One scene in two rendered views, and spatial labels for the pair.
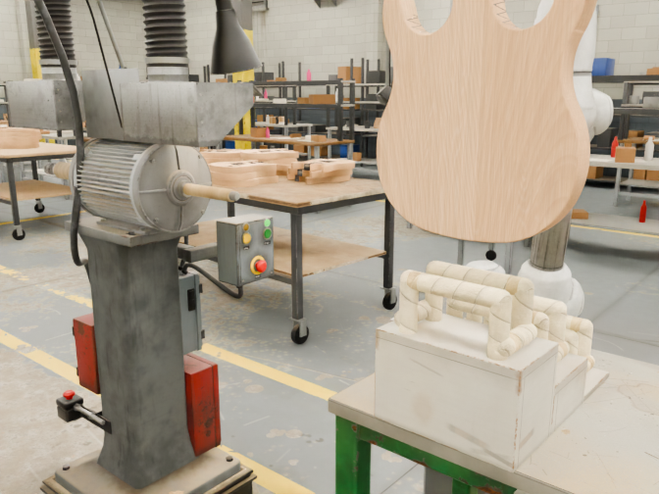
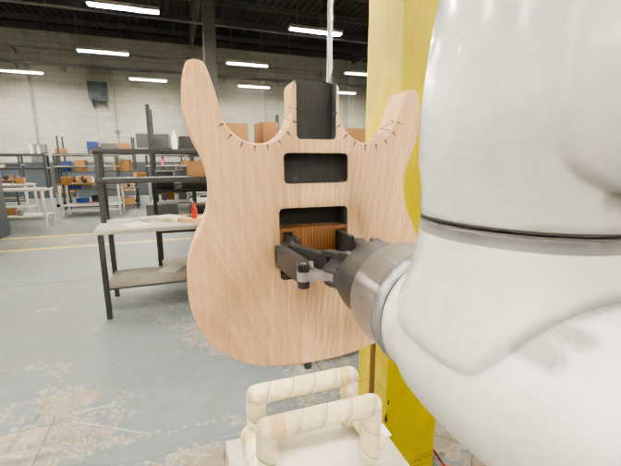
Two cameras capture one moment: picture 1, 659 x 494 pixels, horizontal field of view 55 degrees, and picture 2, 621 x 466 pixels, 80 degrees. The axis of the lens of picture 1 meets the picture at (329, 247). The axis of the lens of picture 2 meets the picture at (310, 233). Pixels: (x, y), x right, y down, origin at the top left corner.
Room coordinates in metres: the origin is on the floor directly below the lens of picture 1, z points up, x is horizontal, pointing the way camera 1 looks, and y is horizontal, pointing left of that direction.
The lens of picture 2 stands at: (1.27, -0.68, 1.57)
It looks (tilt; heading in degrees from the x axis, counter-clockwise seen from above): 12 degrees down; 120
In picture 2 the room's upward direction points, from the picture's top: straight up
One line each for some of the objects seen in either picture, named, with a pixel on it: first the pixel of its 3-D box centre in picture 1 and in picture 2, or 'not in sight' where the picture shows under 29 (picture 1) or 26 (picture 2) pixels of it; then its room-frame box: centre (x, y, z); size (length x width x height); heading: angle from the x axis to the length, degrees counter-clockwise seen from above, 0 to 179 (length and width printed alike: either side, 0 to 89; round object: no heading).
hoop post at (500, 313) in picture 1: (499, 328); (256, 420); (0.92, -0.26, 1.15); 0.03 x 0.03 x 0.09
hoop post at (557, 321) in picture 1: (555, 333); not in sight; (1.11, -0.42, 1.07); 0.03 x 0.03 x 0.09
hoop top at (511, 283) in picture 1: (477, 277); (321, 416); (1.04, -0.25, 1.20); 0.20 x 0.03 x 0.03; 49
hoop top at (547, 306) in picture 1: (515, 300); not in sight; (1.16, -0.36, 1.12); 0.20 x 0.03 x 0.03; 49
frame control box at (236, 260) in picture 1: (226, 256); not in sight; (1.99, 0.34, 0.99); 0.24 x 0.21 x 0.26; 50
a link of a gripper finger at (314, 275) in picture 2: not in sight; (326, 275); (1.11, -0.37, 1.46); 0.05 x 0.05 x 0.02; 70
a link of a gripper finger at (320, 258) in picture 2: not in sight; (318, 261); (1.08, -0.33, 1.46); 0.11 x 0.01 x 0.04; 160
